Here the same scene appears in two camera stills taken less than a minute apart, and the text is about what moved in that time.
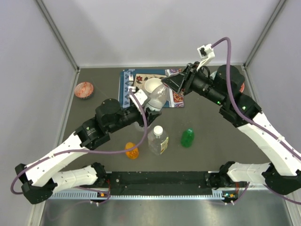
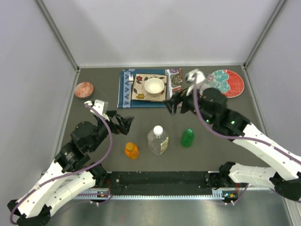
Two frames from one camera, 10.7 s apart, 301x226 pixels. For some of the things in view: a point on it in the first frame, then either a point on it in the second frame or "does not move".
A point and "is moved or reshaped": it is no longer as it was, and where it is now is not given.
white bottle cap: (158, 130) does not move
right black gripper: (182, 81) → (181, 97)
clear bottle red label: (158, 100) is moved or reshaped
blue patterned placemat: (127, 78) does not move
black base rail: (159, 185) does not move
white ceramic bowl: (151, 84) does not move
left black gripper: (150, 116) → (126, 122)
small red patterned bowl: (83, 90) does not move
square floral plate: (140, 80) does not move
